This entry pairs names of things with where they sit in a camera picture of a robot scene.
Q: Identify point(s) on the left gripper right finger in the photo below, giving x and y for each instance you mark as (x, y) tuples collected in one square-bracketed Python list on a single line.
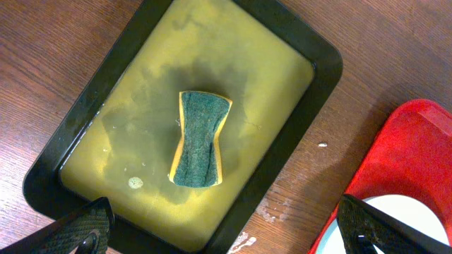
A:
[(364, 229)]

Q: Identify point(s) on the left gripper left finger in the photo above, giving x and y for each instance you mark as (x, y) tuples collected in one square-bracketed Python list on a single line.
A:
[(85, 230)]

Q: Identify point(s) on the light blue plate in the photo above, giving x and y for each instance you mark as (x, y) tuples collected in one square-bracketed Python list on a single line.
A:
[(403, 208)]

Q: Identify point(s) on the green and yellow sponge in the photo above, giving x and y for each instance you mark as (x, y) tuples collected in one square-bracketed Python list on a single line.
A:
[(197, 160)]

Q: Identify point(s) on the red plastic tray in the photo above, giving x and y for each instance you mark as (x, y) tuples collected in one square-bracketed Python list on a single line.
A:
[(410, 156)]

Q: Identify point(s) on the black tray with soapy water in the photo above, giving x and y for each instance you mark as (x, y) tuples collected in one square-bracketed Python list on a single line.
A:
[(119, 138)]

